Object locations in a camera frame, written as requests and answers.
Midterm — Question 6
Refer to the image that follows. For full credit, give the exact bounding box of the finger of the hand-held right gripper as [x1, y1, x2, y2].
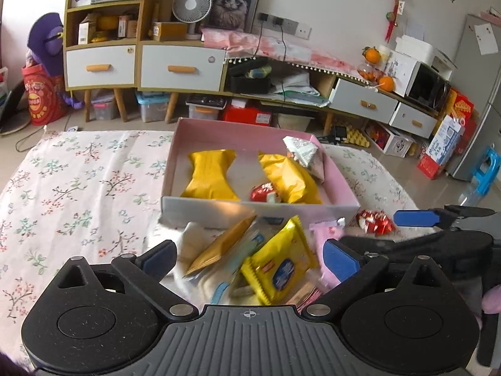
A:
[340, 232, 451, 261]
[392, 205, 496, 228]

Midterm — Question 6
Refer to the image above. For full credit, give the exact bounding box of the glass bowl of oranges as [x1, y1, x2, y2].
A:
[357, 63, 383, 81]

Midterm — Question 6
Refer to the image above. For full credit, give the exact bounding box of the flat cardboard box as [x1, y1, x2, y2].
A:
[152, 21, 189, 42]

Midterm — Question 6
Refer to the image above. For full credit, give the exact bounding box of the small clear storage bin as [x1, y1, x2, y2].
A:
[91, 97, 119, 122]

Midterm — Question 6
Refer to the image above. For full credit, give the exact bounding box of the yellow biscuit packet blue label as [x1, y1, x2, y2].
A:
[240, 215, 320, 306]

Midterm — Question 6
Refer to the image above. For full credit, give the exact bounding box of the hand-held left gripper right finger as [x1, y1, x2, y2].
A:
[305, 238, 447, 321]

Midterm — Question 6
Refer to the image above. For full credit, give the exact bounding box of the red hanging ornament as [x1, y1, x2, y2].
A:
[385, 0, 410, 42]

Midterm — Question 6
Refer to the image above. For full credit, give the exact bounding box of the small cardboard box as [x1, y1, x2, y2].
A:
[116, 15, 138, 40]

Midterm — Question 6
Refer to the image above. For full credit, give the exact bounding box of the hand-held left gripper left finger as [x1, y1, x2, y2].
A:
[57, 239, 199, 321]

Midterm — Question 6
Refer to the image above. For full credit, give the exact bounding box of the yellow pouch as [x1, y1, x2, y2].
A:
[91, 15, 119, 44]

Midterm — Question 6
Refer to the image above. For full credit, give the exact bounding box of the purple plush toy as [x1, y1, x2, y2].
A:
[26, 12, 66, 78]

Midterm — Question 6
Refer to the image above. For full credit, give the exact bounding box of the red yellow gift box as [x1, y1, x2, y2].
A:
[443, 87, 477, 134]

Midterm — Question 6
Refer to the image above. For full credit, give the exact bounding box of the red striped sachet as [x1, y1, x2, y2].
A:
[287, 285, 322, 311]

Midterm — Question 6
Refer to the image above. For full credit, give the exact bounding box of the red printed bag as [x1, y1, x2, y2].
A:
[21, 64, 70, 127]

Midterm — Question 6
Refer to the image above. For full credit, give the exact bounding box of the round red candy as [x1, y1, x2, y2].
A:
[250, 183, 281, 204]

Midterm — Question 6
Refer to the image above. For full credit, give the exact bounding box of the white appliance box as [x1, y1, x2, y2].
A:
[395, 34, 457, 70]

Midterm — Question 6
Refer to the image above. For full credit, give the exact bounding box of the wall socket strip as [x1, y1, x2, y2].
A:
[256, 12, 312, 40]

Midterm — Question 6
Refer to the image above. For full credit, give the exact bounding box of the black microwave oven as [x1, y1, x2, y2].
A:
[404, 60, 452, 113]

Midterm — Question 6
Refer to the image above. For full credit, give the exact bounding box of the grey refrigerator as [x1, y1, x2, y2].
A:
[445, 13, 501, 181]

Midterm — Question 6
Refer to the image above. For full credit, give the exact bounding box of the framed cat picture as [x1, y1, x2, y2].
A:
[203, 0, 263, 34]

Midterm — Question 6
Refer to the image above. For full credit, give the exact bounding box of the plain yellow snack packet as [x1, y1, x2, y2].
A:
[257, 152, 324, 205]
[180, 149, 242, 203]

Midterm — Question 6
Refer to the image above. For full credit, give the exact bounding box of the floral cloth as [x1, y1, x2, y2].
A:
[0, 128, 420, 361]

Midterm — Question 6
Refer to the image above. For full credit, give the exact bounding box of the white desk fan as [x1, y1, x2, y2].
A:
[171, 0, 213, 40]

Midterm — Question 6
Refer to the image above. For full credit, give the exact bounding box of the black device on tripod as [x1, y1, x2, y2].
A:
[316, 124, 350, 144]

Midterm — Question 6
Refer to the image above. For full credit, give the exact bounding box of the tall wooden shelf cabinet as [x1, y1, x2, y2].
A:
[62, 0, 151, 123]

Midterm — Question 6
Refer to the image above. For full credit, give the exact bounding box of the small red carton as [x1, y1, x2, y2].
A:
[416, 152, 446, 181]

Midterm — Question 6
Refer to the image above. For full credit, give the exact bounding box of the yellow egg tray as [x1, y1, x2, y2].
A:
[345, 126, 371, 148]

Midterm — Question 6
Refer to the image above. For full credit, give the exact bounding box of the red cardboard box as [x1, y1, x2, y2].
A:
[222, 99, 273, 125]

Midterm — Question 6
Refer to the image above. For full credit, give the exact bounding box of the pink tasselled cloth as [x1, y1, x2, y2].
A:
[201, 27, 369, 84]

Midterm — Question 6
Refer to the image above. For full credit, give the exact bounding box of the pink snack packet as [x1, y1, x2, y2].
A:
[308, 220, 346, 287]

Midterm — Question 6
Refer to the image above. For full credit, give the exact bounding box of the blue plastic stool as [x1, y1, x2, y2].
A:
[467, 144, 501, 197]

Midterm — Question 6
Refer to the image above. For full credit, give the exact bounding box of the white lidded storage bin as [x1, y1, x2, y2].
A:
[185, 94, 228, 122]

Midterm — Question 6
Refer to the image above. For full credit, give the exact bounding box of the blue lidded storage bin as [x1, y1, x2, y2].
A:
[135, 91, 173, 123]

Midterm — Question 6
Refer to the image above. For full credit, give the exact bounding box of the blue white carton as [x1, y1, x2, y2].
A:
[426, 115, 465, 170]

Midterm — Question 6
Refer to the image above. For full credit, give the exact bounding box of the red white candy wrapper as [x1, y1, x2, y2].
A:
[355, 209, 397, 238]

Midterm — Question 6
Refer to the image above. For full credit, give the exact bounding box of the golden brown snack packet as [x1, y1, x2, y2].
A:
[183, 215, 258, 277]

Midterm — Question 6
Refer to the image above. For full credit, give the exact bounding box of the black storage box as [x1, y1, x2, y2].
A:
[228, 60, 271, 95]

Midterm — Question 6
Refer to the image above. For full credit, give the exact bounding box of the black power cable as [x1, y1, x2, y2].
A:
[279, 21, 289, 62]
[254, 18, 264, 60]

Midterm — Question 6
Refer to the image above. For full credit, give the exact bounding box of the white toy box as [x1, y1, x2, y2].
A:
[365, 121, 416, 158]

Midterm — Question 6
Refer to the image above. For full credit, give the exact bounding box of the clear plastic bin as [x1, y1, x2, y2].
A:
[275, 112, 314, 133]

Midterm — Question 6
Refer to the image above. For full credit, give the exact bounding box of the pink cardboard box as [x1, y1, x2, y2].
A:
[160, 117, 361, 230]

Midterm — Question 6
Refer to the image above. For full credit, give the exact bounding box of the wooden drawer cabinet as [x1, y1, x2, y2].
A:
[136, 0, 228, 124]

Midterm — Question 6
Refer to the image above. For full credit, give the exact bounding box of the long wooden tv stand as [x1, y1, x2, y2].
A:
[224, 55, 440, 138]

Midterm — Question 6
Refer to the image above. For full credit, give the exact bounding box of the pile of white papers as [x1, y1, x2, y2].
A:
[269, 71, 332, 107]

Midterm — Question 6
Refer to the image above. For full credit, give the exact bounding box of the white printed box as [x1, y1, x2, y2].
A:
[385, 50, 422, 97]

